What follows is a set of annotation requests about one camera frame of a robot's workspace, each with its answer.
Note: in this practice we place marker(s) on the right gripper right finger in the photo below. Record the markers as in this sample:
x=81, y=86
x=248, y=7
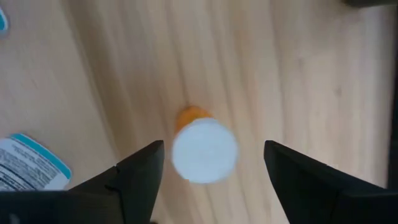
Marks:
x=304, y=186

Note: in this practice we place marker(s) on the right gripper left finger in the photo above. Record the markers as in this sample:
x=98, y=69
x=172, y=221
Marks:
x=136, y=186

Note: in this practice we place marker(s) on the orange pill bottle white cap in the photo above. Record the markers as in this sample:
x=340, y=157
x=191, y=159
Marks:
x=203, y=149

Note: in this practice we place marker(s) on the white melatonin bottle blue label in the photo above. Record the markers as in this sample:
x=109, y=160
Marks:
x=28, y=165
x=2, y=23

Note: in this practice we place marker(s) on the black metal shelf frame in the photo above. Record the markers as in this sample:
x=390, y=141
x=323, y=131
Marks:
x=373, y=2

